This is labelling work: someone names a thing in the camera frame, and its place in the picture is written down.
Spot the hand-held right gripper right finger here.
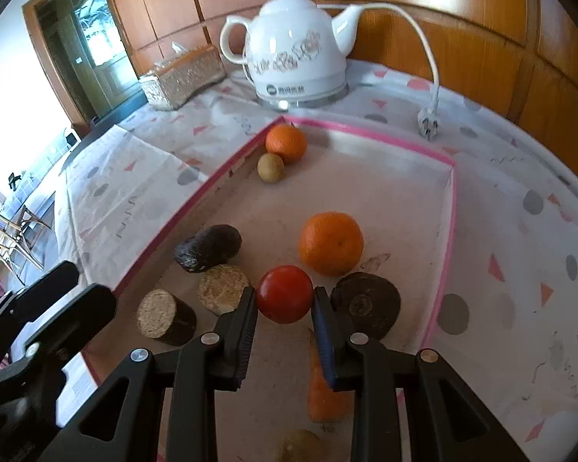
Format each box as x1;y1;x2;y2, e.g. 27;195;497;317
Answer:
311;286;531;462

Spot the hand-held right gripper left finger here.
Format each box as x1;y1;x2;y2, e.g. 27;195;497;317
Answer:
43;286;258;462

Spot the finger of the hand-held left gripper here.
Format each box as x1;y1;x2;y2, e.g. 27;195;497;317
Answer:
0;260;81;347
10;283;117;386

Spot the orange carrot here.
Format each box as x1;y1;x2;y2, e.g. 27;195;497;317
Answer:
307;332;355;424

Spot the dark brown mangosteen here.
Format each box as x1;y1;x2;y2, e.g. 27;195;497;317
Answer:
330;272;402;341

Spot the red tomato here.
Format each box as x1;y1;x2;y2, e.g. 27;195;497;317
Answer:
256;264;315;325

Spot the orange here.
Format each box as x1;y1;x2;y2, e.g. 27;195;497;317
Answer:
299;211;365;277
265;124;308;164

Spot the dark brown oblong avocado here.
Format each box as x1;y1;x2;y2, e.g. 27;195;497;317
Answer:
174;224;243;273

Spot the brown potato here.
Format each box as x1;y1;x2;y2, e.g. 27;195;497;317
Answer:
276;428;326;462

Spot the pink-edged shallow box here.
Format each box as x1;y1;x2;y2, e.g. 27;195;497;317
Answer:
84;114;458;462

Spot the yellowish brown kiwi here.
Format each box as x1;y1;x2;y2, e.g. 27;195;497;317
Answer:
257;152;286;184

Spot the tan-ended brown cylinder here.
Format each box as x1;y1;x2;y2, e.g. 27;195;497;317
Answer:
197;264;251;317
136;289;198;347

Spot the wooden glass door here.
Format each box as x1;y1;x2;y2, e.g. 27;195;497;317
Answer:
23;0;143;126

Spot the silver glitter tissue box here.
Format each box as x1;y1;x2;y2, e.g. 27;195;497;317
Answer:
139;42;228;110

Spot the silver kettle base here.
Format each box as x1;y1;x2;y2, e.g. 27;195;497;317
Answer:
255;82;351;110

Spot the printed plastic tablecloth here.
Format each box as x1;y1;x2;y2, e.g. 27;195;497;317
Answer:
53;55;578;462

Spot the white ceramic electric kettle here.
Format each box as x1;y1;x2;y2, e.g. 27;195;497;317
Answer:
220;0;367;102

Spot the white power cord with plug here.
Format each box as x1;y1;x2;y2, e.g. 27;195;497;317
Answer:
318;1;443;142

